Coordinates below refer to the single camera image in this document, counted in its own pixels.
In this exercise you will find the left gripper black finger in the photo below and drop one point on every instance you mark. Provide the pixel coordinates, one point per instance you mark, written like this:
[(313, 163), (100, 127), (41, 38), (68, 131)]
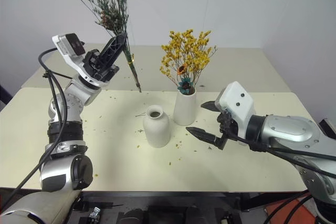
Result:
[(121, 49), (111, 48)]

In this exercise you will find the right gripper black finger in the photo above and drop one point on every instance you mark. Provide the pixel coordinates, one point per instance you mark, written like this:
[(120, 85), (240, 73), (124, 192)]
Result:
[(210, 105), (206, 136)]

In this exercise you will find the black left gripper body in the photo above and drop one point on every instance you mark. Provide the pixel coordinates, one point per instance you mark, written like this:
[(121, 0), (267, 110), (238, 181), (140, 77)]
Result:
[(95, 68)]

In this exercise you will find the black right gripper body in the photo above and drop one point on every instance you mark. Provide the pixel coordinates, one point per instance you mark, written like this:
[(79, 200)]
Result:
[(228, 125)]

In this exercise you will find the green dried flower bouquet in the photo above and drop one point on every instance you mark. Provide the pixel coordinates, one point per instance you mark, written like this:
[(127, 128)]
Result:
[(110, 6)]

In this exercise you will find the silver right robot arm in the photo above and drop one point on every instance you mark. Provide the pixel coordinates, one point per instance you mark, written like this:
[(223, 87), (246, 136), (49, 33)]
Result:
[(288, 134)]

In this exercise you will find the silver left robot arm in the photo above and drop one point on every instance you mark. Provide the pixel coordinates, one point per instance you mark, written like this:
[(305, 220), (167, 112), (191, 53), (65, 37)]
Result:
[(64, 174)]

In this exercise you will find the yellow dried flower bouquet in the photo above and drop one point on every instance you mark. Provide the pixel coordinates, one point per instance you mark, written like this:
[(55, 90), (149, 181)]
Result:
[(187, 53)]

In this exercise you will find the white tapered vase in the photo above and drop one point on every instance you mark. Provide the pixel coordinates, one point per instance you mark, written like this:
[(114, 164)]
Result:
[(185, 108)]

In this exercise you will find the white bottle-shaped vase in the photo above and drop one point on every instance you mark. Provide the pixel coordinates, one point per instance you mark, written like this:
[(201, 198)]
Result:
[(157, 129)]

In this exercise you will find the black object at room edge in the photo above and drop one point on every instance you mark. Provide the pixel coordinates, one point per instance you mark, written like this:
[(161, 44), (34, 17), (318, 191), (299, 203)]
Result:
[(328, 127)]

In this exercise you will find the dark rounded shape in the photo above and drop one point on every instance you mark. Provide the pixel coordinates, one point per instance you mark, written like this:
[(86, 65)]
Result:
[(132, 216)]

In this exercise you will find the orange sheet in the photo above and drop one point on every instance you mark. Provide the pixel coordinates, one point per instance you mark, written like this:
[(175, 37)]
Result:
[(291, 214)]

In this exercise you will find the small metal clip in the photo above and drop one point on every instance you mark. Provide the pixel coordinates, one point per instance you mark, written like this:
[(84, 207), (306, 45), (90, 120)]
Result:
[(95, 212)]

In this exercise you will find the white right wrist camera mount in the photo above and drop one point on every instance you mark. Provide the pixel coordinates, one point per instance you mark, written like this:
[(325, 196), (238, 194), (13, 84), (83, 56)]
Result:
[(237, 106)]

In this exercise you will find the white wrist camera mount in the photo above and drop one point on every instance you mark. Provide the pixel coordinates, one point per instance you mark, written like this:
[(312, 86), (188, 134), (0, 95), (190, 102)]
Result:
[(68, 58), (237, 106)]

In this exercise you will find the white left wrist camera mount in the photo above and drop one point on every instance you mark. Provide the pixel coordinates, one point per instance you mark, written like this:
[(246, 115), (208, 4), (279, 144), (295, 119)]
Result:
[(68, 58)]

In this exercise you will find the black table frame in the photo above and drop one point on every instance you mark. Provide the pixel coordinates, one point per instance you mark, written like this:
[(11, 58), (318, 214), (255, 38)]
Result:
[(183, 199)]

